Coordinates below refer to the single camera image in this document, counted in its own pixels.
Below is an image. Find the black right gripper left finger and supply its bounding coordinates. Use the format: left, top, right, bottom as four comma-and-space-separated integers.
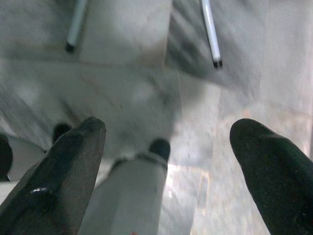
0, 117, 107, 235

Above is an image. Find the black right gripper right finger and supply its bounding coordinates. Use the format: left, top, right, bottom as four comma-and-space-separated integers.
229, 118, 313, 235

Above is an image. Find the white metal table leg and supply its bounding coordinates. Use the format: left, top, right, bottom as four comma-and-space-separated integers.
65, 0, 88, 53
201, 0, 224, 69

